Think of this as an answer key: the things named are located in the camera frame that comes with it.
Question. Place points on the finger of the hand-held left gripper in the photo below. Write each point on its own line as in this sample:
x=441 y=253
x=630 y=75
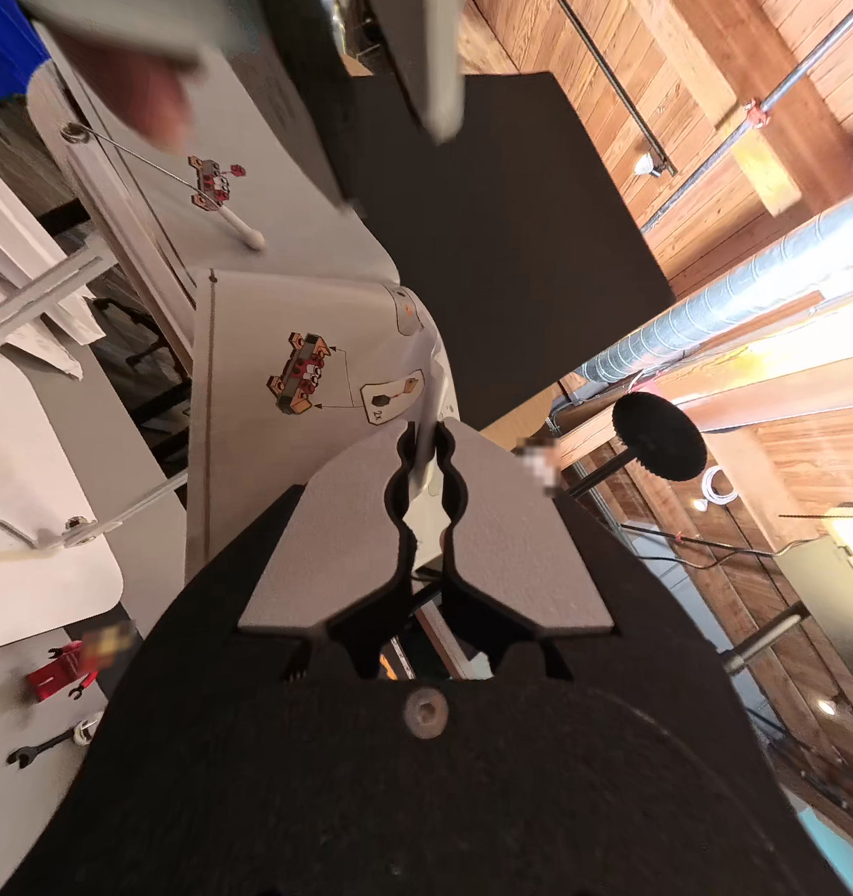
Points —
x=440 y=70
x=132 y=28

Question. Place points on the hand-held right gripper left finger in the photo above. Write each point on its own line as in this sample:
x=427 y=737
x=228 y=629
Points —
x=328 y=553

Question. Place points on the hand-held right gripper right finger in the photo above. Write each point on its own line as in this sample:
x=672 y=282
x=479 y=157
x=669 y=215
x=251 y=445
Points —
x=524 y=553

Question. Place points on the red lego minifigure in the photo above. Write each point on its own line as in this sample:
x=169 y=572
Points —
x=55 y=675

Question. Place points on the person's left hand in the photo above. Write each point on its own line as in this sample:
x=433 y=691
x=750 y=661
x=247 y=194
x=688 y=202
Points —
x=146 y=98

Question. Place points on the blue storage bin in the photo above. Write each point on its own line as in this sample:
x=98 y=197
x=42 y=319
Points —
x=6 y=42

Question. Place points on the black round lamp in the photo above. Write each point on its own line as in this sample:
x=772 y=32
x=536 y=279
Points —
x=661 y=435

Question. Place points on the black panel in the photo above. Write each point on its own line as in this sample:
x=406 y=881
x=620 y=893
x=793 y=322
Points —
x=510 y=245

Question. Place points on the metal rod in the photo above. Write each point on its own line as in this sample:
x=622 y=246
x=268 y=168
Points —
x=132 y=504

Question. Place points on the white paper bag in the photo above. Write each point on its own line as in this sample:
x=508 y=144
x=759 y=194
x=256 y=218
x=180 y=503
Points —
x=6 y=210

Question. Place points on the silver air duct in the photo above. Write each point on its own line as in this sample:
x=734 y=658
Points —
x=734 y=294

